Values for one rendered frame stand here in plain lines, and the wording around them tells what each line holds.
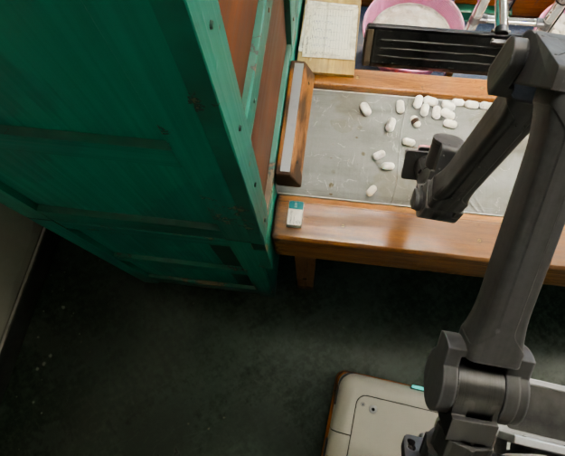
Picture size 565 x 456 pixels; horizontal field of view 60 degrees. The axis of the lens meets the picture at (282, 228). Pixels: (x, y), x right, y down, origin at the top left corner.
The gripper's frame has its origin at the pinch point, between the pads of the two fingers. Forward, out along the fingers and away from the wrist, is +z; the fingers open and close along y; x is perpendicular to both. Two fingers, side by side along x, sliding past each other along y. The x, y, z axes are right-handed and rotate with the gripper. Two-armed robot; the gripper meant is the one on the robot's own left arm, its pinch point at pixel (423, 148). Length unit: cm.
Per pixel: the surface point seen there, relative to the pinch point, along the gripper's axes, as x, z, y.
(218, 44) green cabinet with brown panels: -33, -56, 33
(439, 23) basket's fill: -18.8, 42.0, -5.2
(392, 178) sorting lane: 10.9, 5.7, 4.5
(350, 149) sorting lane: 6.6, 10.8, 15.6
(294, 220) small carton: 17.1, -8.4, 27.1
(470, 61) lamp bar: -21.5, -7.3, -3.4
